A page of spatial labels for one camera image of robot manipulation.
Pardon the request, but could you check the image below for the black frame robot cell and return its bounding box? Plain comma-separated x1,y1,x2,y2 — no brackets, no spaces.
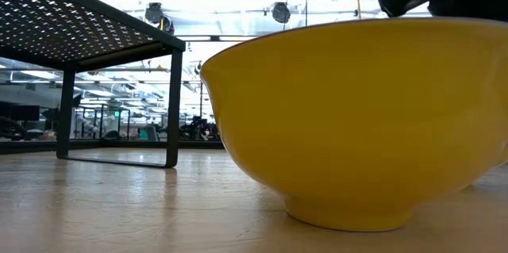
74,104,132,141

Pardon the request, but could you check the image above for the black perforated metal shelf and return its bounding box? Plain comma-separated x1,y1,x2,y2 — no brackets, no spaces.
0,0,187,170

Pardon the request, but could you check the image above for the yellow floral patterned bowl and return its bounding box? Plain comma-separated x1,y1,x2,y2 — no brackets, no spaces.
199,17,508,233

